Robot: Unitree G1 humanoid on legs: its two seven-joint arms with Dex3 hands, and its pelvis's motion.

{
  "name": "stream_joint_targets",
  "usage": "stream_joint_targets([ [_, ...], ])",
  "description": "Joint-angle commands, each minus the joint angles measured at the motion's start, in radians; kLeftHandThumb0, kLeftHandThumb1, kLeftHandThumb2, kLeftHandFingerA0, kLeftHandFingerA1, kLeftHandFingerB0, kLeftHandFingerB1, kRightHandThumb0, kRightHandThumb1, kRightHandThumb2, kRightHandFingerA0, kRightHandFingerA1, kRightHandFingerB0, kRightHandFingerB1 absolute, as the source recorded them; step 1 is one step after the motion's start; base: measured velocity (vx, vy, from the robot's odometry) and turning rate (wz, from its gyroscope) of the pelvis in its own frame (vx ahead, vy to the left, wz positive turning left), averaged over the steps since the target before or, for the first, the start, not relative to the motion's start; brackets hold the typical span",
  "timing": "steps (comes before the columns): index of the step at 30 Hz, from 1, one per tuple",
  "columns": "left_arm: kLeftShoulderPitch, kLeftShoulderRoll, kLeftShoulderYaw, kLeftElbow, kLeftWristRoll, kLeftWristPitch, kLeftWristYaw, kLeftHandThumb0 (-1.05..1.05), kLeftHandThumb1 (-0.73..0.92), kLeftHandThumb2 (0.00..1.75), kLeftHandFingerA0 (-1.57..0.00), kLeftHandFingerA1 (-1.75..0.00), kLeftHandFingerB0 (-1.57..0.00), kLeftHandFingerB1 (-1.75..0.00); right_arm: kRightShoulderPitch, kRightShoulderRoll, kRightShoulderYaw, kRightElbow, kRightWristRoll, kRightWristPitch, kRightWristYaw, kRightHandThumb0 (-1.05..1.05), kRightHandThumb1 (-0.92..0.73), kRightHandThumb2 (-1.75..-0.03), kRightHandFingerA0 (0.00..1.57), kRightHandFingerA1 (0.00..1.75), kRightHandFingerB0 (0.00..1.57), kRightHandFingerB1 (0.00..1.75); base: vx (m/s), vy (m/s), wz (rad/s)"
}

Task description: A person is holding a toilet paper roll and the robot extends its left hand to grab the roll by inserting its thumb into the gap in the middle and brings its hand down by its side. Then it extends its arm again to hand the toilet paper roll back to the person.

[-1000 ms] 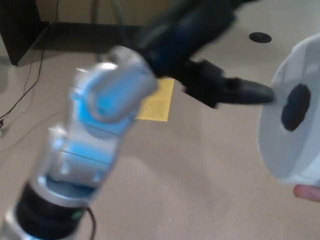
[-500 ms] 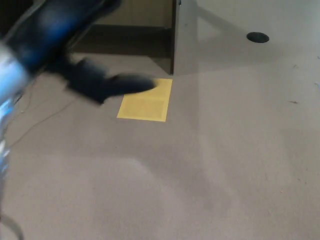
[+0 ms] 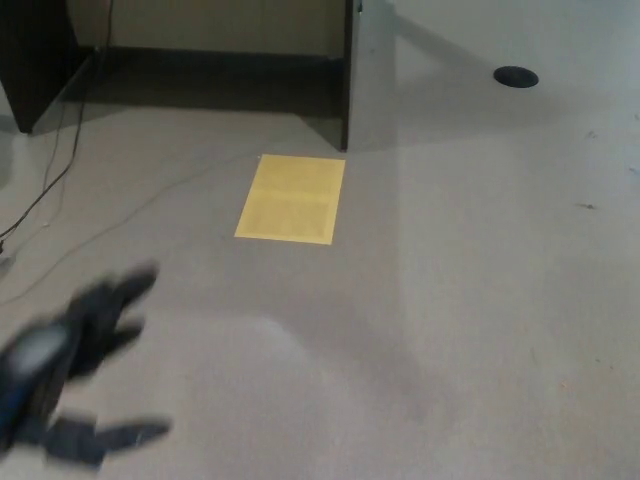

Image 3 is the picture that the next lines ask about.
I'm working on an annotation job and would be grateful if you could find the dark wooden desk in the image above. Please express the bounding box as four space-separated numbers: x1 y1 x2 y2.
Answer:
0 0 365 152

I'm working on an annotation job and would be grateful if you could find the thin grey floor cable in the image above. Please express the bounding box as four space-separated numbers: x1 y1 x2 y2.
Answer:
0 154 261 307

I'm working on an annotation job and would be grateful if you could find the thick black power cable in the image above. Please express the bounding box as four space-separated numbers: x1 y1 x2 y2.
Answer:
0 0 115 239

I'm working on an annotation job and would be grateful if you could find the black round floor cover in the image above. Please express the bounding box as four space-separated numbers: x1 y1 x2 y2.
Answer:
492 65 540 90

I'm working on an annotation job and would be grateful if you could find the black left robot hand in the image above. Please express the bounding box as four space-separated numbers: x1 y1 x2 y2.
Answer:
0 263 172 471

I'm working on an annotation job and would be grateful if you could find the yellow rectangular floor plate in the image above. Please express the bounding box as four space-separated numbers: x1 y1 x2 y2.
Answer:
233 154 347 246

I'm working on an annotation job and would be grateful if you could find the thin black cable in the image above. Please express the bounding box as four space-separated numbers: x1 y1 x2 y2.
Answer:
38 109 66 199

